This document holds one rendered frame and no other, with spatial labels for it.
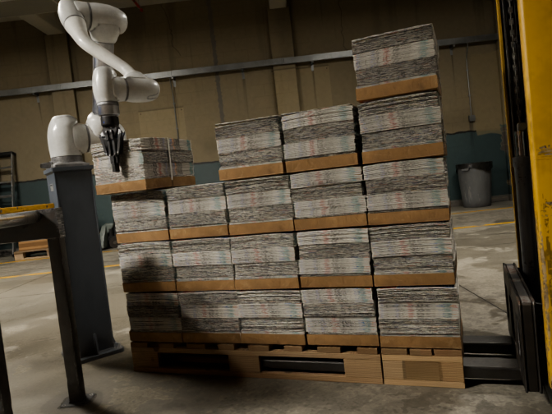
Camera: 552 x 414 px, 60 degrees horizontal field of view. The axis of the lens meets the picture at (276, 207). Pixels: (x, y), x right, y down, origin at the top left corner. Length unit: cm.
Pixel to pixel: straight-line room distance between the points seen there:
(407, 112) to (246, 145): 64
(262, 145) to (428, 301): 86
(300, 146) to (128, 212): 86
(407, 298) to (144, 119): 776
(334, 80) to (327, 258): 726
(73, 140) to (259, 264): 125
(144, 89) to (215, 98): 674
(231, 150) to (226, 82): 701
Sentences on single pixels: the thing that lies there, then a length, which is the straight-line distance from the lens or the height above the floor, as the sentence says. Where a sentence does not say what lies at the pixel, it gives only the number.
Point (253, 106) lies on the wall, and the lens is 886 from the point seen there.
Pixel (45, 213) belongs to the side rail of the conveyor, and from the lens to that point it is 212.
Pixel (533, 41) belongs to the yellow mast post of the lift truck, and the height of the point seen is 112.
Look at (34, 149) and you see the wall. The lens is 985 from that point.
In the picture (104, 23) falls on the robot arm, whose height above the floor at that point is 167.
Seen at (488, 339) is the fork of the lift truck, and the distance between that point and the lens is 220.
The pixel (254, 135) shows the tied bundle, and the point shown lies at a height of 100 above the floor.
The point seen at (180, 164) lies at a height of 94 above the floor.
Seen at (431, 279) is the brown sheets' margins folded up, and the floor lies 40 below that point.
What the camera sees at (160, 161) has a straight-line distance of 222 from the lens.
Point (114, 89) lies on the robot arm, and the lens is 219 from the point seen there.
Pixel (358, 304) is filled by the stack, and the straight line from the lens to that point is 188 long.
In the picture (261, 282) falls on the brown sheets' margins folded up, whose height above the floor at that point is 40.
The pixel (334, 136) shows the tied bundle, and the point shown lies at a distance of 184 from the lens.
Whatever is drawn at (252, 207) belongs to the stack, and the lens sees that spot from 195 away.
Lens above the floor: 81
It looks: 3 degrees down
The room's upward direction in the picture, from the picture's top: 6 degrees counter-clockwise
